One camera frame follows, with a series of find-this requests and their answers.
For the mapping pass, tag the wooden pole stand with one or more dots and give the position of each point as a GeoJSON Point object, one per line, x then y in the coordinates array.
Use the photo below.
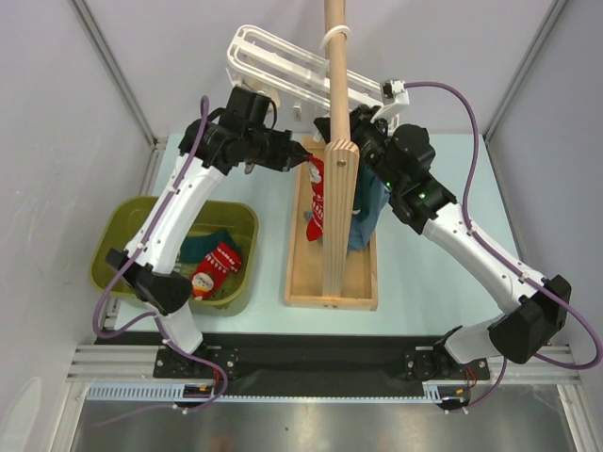
{"type": "Point", "coordinates": [341, 156]}

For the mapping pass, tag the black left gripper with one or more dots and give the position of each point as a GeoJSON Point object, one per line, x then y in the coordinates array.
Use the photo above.
{"type": "Point", "coordinates": [282, 161]}

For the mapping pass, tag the grey beige sock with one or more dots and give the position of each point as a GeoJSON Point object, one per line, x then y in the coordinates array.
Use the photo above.
{"type": "Point", "coordinates": [262, 88]}

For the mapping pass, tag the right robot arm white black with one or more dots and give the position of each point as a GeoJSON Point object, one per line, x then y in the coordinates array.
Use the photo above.
{"type": "Point", "coordinates": [529, 302]}

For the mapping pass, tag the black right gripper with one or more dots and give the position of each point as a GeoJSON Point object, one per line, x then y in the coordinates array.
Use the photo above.
{"type": "Point", "coordinates": [357, 125]}

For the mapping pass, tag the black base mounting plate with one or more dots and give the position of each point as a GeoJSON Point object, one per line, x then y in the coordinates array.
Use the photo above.
{"type": "Point", "coordinates": [286, 365]}

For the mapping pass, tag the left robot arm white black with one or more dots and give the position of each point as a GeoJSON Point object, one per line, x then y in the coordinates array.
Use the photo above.
{"type": "Point", "coordinates": [210, 148]}

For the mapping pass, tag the olive green plastic bin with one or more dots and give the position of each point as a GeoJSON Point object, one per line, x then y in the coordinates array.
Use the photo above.
{"type": "Point", "coordinates": [238, 219]}

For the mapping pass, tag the light blue sock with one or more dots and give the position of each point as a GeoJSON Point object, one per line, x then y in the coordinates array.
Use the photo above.
{"type": "Point", "coordinates": [370, 198]}

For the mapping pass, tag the white plastic clip hanger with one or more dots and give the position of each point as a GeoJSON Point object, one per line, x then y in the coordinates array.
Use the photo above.
{"type": "Point", "coordinates": [292, 70]}

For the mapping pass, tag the red santa christmas sock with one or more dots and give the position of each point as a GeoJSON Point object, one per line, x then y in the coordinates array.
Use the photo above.
{"type": "Point", "coordinates": [213, 270]}

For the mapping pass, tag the white slotted cable duct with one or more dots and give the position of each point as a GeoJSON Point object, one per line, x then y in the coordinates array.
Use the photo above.
{"type": "Point", "coordinates": [181, 393]}

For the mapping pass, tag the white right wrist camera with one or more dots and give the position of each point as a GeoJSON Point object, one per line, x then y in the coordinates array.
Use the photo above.
{"type": "Point", "coordinates": [395, 98]}

